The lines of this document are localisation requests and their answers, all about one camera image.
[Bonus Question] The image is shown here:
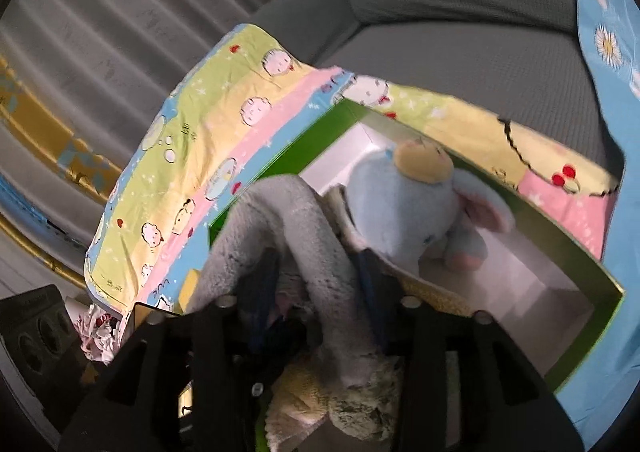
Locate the blue floral cloth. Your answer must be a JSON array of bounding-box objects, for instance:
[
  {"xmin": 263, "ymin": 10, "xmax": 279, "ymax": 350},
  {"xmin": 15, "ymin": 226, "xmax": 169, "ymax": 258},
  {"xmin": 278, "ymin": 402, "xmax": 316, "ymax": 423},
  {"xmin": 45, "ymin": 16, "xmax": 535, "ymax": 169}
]
[{"xmin": 555, "ymin": 0, "xmax": 640, "ymax": 448}]

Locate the grey curtain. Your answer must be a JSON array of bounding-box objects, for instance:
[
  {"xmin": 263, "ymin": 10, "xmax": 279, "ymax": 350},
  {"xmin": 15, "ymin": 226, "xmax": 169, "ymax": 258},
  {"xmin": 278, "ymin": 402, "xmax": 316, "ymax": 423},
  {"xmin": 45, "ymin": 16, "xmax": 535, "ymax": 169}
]
[{"xmin": 0, "ymin": 0, "xmax": 321, "ymax": 293}]

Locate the pile of clothes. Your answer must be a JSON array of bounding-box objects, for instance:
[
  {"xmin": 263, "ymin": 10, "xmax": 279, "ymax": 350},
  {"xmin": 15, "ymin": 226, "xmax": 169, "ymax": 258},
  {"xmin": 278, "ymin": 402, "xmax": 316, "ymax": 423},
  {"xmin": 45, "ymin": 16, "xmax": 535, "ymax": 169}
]
[{"xmin": 75, "ymin": 299, "xmax": 126, "ymax": 363}]

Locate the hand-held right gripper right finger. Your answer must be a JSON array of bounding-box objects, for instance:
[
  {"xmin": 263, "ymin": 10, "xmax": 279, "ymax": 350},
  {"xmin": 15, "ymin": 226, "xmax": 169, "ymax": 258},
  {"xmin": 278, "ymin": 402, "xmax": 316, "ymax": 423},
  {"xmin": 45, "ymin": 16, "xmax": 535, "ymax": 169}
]
[{"xmin": 355, "ymin": 249, "xmax": 586, "ymax": 452}]

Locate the green cardboard box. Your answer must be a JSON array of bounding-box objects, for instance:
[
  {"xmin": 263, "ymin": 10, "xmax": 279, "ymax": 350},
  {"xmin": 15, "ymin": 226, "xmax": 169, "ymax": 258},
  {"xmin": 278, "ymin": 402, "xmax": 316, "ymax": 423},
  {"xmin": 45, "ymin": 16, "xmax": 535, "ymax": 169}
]
[{"xmin": 207, "ymin": 99, "xmax": 626, "ymax": 393}]

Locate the black speaker box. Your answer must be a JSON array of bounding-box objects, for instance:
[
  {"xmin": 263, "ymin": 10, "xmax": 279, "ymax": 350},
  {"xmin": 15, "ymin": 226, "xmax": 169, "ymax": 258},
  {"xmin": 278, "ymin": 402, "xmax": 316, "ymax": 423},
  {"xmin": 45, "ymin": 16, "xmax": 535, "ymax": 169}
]
[{"xmin": 0, "ymin": 284, "xmax": 101, "ymax": 413}]

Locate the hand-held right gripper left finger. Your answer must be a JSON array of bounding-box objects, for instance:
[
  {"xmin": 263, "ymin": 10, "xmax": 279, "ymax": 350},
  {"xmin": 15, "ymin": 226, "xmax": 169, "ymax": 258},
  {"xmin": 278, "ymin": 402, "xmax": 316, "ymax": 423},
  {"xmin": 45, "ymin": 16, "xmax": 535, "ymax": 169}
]
[{"xmin": 59, "ymin": 249, "xmax": 282, "ymax": 452}]

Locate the grey cream plush toy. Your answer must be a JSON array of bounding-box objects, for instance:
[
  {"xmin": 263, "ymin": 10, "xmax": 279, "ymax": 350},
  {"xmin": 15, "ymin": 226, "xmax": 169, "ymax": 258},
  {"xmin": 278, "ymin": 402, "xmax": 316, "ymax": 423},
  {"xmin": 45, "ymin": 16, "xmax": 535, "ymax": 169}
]
[{"xmin": 192, "ymin": 174, "xmax": 406, "ymax": 452}]

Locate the grey sofa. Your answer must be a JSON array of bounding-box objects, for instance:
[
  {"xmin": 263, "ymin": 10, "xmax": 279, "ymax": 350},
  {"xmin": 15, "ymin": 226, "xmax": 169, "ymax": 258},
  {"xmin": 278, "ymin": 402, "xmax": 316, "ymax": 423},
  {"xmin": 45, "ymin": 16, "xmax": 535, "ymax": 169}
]
[{"xmin": 250, "ymin": 0, "xmax": 626, "ymax": 173}]

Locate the yellow patterned curtain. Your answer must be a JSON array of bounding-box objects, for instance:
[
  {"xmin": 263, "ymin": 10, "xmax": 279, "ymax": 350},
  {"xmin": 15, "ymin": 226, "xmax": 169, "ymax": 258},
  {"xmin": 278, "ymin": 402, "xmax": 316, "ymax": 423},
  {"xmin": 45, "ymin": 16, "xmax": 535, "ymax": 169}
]
[{"xmin": 0, "ymin": 54, "xmax": 123, "ymax": 290}]

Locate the blue elephant plush toy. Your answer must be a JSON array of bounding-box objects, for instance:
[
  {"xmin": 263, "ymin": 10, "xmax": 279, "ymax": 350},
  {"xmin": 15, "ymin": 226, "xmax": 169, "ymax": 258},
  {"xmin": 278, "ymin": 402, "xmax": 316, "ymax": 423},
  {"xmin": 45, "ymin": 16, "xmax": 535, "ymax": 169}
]
[{"xmin": 345, "ymin": 139, "xmax": 516, "ymax": 273}]

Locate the pastel cartoon printed blanket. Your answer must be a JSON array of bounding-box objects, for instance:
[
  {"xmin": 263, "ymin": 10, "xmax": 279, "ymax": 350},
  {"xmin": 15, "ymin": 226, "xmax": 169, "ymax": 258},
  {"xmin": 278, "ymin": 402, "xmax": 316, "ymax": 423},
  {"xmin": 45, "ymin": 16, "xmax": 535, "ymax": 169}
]
[{"xmin": 82, "ymin": 23, "xmax": 621, "ymax": 317}]

